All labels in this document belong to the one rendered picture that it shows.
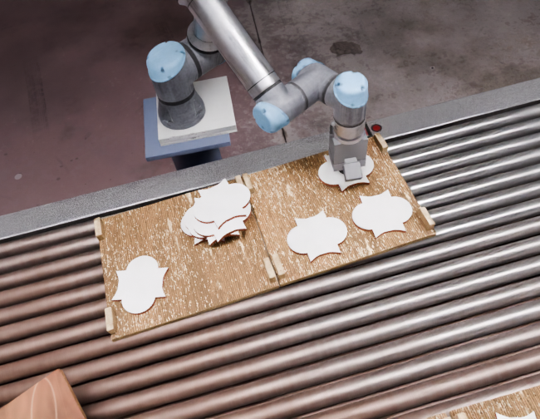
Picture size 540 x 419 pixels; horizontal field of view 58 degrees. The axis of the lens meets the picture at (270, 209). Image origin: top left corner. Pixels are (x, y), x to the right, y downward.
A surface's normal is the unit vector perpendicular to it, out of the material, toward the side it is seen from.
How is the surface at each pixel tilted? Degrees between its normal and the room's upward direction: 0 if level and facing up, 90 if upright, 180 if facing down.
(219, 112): 2
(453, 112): 0
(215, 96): 2
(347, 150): 90
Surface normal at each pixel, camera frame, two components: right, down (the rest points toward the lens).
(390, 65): -0.09, -0.55
